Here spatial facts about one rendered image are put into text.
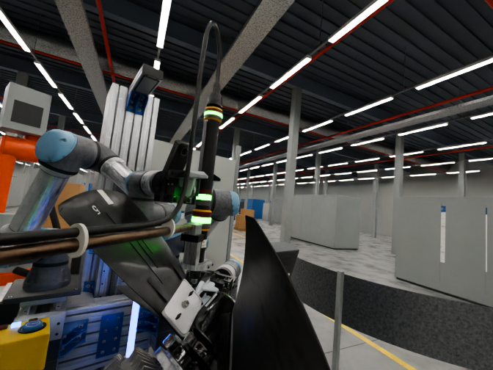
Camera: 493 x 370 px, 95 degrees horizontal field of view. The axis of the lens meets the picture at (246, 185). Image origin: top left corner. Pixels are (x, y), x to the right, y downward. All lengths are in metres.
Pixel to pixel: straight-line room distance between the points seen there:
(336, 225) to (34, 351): 9.83
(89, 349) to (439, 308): 2.06
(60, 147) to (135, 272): 0.62
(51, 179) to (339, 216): 9.87
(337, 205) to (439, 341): 8.30
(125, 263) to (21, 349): 0.48
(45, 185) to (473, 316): 2.42
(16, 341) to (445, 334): 2.19
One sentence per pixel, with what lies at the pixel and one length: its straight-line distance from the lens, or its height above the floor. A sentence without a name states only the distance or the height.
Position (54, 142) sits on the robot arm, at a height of 1.59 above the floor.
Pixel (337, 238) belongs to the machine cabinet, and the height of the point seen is 0.47.
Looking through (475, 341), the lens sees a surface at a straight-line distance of 2.29.
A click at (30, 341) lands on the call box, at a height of 1.06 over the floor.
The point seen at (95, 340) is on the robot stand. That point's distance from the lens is 1.35.
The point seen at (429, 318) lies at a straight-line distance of 2.19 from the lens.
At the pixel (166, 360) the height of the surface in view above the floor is 1.19.
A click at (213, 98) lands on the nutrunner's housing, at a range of 0.57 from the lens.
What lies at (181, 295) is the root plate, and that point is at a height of 1.26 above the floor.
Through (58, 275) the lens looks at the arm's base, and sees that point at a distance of 1.25.
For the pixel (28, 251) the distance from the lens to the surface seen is 0.26.
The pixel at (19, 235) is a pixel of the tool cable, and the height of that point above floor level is 1.40.
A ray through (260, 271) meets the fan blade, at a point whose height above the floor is 1.38.
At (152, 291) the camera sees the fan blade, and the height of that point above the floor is 1.29.
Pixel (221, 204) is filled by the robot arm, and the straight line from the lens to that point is 0.99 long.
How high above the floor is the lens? 1.44
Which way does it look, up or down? 5 degrees up
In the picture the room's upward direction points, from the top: 6 degrees clockwise
